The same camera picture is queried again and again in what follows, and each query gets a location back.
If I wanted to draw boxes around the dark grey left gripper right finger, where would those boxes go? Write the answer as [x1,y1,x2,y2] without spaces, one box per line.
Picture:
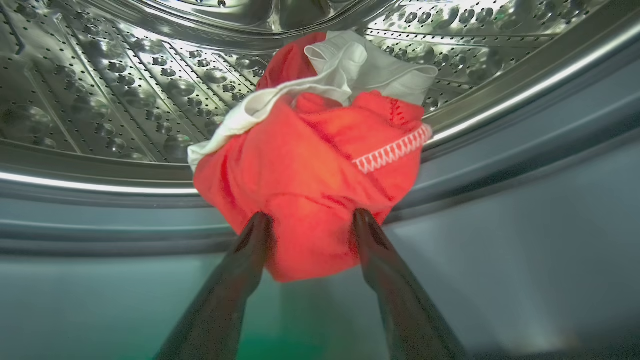
[351,208,466,360]

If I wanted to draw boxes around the white cloth garment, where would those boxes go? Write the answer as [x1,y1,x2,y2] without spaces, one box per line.
[187,30,439,171]

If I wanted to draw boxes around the red and white garment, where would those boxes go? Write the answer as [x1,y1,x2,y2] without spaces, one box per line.
[192,31,433,283]

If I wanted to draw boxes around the white front-load washing machine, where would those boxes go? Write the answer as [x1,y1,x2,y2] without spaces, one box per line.
[0,0,640,360]

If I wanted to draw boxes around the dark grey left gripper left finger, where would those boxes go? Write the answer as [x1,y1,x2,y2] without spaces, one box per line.
[155,211,275,360]

